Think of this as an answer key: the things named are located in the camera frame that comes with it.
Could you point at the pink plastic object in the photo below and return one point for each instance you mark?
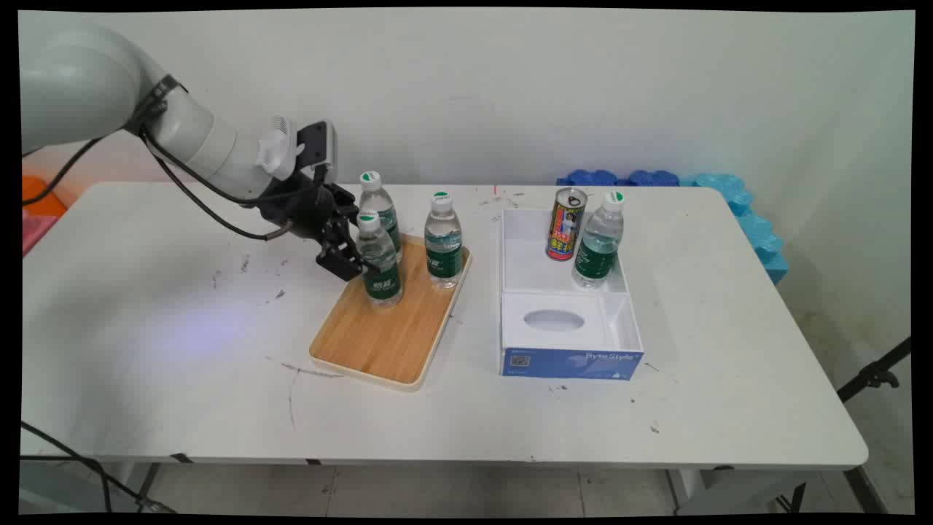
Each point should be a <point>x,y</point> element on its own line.
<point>35,230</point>

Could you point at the water bottle green label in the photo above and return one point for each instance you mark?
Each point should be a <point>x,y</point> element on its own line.
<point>598,244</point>
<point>443,244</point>
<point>380,262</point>
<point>380,200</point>

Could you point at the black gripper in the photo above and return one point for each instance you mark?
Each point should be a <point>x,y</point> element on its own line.
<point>302,204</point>

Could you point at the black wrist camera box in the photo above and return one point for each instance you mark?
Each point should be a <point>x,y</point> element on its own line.
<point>315,146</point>

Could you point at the orange plastic object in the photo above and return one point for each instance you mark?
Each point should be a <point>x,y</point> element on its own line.
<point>40,197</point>

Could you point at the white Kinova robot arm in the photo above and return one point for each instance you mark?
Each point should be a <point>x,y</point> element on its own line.
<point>87,87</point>

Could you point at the bamboo wooden tray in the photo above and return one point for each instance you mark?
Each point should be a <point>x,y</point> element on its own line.
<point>386,328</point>

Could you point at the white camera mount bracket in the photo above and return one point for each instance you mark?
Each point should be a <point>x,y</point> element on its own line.
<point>275,149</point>

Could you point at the red yellow drink can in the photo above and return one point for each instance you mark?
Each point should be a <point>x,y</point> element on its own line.
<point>566,226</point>

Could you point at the white blue cardboard box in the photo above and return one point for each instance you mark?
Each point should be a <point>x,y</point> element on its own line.
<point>565,321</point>

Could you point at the metal table leg frame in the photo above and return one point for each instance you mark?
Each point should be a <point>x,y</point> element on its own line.
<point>148,485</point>
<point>751,488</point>

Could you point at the light blue foam mat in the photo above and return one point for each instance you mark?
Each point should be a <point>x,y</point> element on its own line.
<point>751,219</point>

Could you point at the black tripod stand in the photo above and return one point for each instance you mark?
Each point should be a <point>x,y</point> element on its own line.
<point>871,375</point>

